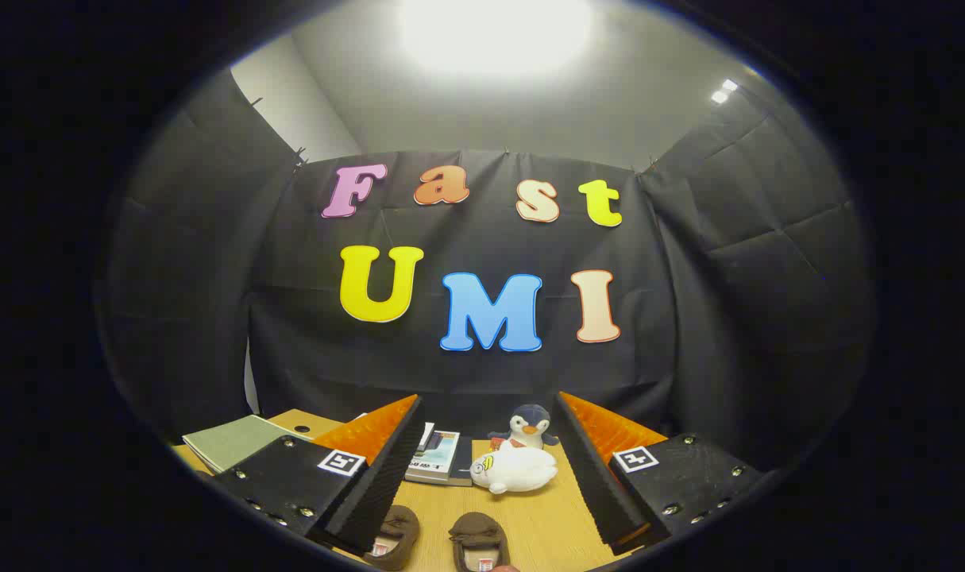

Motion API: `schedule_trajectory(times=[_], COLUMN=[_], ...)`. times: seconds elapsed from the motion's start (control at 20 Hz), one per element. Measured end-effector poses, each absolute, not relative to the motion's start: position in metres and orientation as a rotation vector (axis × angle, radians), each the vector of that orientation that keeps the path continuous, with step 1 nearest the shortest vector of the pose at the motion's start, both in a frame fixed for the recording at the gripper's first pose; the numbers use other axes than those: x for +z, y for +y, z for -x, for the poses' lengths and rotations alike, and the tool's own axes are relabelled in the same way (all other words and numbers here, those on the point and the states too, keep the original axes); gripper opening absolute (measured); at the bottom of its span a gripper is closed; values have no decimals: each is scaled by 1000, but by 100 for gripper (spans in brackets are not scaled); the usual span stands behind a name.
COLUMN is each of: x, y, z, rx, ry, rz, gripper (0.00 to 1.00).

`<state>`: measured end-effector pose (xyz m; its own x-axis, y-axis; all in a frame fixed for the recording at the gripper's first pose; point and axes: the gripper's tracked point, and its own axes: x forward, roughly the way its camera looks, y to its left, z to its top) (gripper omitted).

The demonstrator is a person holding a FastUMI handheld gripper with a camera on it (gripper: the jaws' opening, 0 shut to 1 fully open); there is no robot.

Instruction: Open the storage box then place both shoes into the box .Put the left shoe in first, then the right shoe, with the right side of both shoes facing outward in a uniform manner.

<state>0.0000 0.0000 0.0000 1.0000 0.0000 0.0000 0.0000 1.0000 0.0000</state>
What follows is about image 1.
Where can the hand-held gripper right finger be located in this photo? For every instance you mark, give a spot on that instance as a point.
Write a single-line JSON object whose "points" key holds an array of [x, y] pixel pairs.
{"points": [[597, 485]]}

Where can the light blue cover book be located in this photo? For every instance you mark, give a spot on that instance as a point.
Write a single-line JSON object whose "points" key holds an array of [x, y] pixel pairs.
{"points": [[438, 461]]}

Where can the brown fuzzy shoe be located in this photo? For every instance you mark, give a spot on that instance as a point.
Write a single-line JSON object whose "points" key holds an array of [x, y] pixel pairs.
{"points": [[399, 528], [478, 528]]}

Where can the large ceiling light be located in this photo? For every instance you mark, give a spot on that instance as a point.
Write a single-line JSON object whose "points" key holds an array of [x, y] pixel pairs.
{"points": [[494, 32]]}

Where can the green fabric storage box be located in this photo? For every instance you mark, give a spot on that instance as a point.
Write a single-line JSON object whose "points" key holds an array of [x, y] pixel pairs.
{"points": [[236, 441]]}

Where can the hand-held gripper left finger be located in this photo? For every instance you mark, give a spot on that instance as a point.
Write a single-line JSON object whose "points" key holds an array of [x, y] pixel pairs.
{"points": [[379, 485]]}

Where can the dark cover book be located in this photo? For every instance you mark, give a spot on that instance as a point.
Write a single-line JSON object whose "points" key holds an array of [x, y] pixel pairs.
{"points": [[465, 465]]}

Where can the white seal plush toy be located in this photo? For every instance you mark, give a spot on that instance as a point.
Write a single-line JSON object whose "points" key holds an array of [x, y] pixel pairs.
{"points": [[522, 470]]}

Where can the penguin plush toy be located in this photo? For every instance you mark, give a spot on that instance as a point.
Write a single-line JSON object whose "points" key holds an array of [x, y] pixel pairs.
{"points": [[527, 421]]}

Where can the small ceiling spotlight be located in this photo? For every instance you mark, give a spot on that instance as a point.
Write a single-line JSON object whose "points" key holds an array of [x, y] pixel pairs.
{"points": [[724, 90]]}

